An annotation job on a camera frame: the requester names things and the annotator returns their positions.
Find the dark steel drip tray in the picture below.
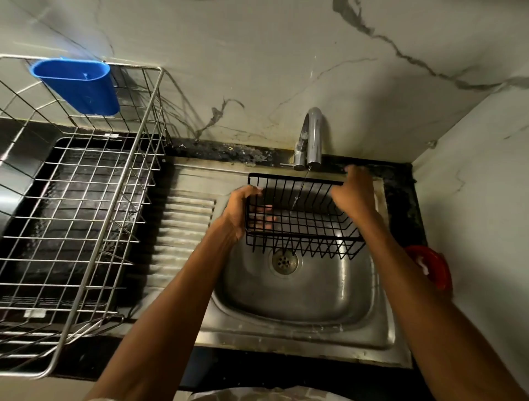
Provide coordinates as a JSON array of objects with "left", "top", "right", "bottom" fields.
[{"left": 0, "top": 123, "right": 160, "bottom": 327}]

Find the red and green bowl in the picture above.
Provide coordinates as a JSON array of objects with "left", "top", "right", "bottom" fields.
[{"left": 404, "top": 245, "right": 454, "bottom": 292}]

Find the person's left forearm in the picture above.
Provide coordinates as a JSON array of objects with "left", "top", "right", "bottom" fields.
[{"left": 84, "top": 221, "right": 240, "bottom": 401}]

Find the black wire basket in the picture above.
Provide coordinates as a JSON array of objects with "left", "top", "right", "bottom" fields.
[{"left": 244, "top": 172, "right": 368, "bottom": 261}]

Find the person's left hand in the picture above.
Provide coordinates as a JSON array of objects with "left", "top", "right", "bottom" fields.
[{"left": 221, "top": 185, "right": 277, "bottom": 245}]

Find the round sink drain strainer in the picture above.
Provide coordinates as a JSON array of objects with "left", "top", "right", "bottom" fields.
[{"left": 271, "top": 248, "right": 299, "bottom": 277}]

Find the person's right forearm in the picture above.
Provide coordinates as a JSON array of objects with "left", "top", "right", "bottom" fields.
[{"left": 359, "top": 213, "right": 528, "bottom": 401}]

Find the stainless steel sink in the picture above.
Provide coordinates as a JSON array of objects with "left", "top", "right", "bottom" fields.
[{"left": 103, "top": 156, "right": 413, "bottom": 369}]

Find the person's right hand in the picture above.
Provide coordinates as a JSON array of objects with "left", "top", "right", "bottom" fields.
[{"left": 330, "top": 164, "right": 383, "bottom": 226}]

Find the steel wire dish rack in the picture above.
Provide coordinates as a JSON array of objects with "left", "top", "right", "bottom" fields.
[{"left": 0, "top": 54, "right": 166, "bottom": 380}]

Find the chrome sink faucet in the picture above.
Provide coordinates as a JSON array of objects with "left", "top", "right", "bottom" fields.
[{"left": 280, "top": 107, "right": 324, "bottom": 171}]

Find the person's patterned clothing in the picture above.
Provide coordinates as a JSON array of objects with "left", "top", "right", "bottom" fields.
[{"left": 84, "top": 386, "right": 356, "bottom": 401}]

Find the blue plastic cutlery holder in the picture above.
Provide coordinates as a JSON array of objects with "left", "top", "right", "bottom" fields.
[{"left": 29, "top": 58, "right": 121, "bottom": 116}]

